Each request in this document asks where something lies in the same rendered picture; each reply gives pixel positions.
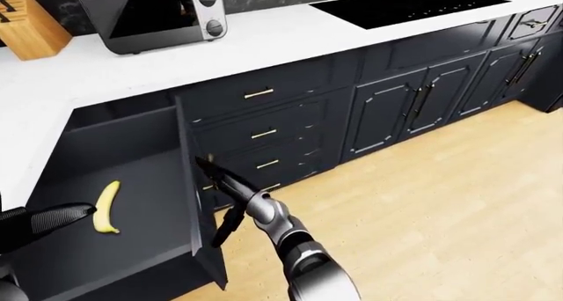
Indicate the dark fixed cabinet panel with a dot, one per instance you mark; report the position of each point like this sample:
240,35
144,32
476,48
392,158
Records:
435,50

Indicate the black silver toaster oven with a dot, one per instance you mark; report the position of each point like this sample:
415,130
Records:
154,14

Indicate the small dark drawer front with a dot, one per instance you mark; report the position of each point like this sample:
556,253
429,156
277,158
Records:
532,23

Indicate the yellow banana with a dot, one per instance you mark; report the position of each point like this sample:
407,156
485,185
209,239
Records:
105,205

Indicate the wooden knife block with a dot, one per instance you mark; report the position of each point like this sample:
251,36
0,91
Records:
31,27

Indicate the black induction cooktop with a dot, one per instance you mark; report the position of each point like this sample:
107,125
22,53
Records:
409,5

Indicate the large dark drawer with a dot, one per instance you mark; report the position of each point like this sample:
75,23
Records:
149,188

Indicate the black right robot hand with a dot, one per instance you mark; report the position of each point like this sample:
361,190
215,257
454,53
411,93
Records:
228,182

